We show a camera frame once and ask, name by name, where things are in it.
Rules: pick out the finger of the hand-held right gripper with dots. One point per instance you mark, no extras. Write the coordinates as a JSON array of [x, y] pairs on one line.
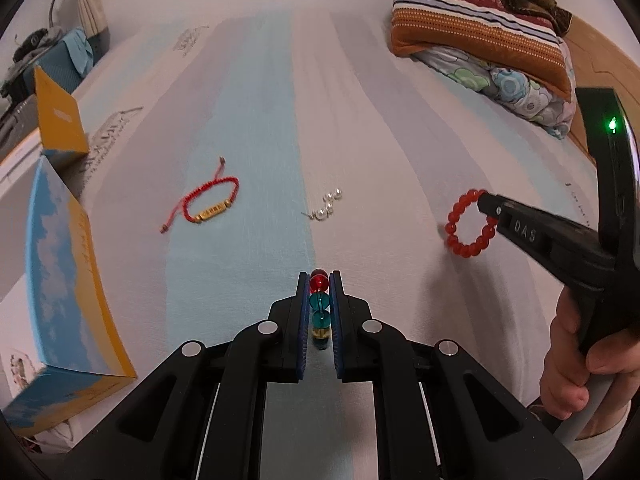
[[525, 234]]

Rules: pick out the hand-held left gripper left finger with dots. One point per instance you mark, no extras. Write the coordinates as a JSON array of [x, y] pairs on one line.
[[302, 325]]

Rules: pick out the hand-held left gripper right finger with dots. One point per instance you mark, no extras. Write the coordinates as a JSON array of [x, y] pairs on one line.
[[338, 325]]

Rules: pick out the blue and yellow cardboard box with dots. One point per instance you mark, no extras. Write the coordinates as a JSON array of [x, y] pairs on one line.
[[55, 285]]

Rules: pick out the person's right forearm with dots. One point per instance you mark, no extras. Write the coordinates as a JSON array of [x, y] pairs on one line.
[[600, 440]]

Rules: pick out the person's right hand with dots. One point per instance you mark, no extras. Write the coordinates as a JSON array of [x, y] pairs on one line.
[[560, 370]]

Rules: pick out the floral quilt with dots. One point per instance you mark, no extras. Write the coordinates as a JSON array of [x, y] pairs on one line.
[[510, 85]]

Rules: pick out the striped bed sheet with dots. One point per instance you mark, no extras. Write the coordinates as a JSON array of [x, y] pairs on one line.
[[380, 160]]

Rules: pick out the striped red brown pillow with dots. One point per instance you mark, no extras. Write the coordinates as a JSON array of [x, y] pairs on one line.
[[475, 35]]

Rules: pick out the teal suitcase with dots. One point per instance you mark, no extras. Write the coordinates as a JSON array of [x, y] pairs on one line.
[[70, 60]]

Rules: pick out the black bag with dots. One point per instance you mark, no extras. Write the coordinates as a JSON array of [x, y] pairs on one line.
[[35, 42]]

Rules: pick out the wooden bed frame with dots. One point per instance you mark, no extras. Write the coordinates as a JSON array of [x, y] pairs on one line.
[[595, 60]]

